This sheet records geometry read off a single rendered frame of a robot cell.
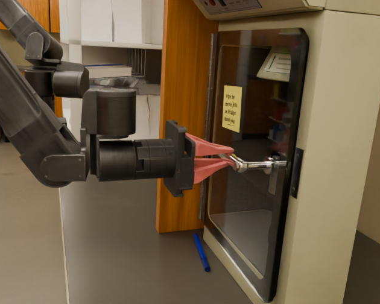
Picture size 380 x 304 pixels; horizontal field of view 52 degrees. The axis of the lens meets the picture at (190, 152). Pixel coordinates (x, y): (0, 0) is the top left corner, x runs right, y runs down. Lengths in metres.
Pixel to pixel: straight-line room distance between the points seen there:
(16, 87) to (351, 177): 0.46
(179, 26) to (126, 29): 0.93
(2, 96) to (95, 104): 0.11
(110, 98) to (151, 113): 1.30
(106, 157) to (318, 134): 0.28
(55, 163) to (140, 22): 1.26
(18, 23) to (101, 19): 0.95
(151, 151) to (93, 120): 0.09
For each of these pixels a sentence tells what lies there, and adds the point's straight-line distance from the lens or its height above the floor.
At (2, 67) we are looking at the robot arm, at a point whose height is 1.32.
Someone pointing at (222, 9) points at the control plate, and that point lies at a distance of 0.69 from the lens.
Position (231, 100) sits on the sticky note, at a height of 1.27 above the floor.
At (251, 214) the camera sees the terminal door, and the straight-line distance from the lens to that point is 0.63.
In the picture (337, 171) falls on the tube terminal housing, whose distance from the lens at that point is 0.57.
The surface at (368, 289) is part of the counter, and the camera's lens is 0.84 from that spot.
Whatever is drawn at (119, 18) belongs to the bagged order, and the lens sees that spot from 1.75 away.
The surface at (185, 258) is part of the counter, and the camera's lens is 0.82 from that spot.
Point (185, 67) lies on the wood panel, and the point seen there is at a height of 1.32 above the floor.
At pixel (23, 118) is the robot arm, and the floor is 1.26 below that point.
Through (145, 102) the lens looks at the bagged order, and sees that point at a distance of 1.76.
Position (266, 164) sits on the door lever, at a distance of 0.56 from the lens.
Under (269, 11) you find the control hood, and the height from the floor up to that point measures 1.41.
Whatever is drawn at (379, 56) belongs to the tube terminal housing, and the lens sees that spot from 0.58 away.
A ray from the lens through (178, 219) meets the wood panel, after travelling 0.91.
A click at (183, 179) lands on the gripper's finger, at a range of 0.54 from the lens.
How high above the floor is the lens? 1.36
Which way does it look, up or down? 15 degrees down
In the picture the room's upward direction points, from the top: 3 degrees clockwise
